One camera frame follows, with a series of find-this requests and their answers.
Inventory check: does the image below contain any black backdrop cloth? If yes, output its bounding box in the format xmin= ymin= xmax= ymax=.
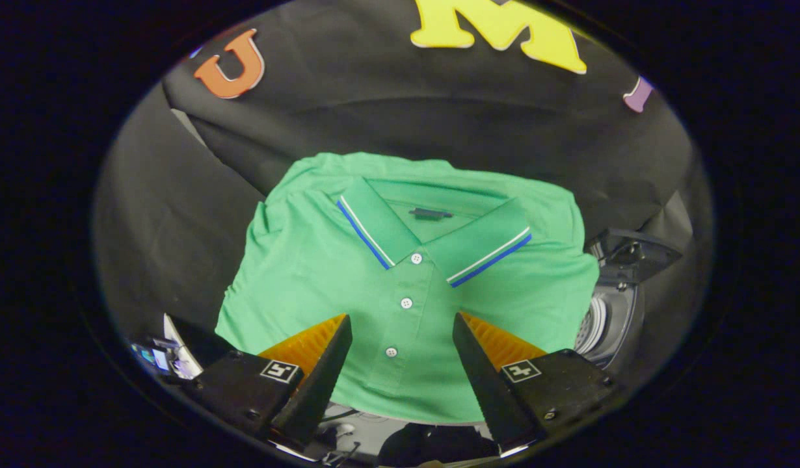
xmin=93 ymin=0 xmax=713 ymax=391

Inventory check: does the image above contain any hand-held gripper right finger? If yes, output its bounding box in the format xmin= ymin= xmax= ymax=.
xmin=452 ymin=312 xmax=619 ymax=456

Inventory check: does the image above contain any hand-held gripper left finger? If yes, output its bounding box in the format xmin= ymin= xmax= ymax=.
xmin=193 ymin=314 xmax=353 ymax=456

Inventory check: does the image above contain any thin black cable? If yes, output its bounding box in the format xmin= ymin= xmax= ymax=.
xmin=319 ymin=407 xmax=363 ymax=466

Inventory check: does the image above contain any green polo shirt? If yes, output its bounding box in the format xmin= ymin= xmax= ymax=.
xmin=215 ymin=152 xmax=600 ymax=423

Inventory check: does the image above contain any grey washing machine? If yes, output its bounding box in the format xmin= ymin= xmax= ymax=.
xmin=572 ymin=276 xmax=647 ymax=370

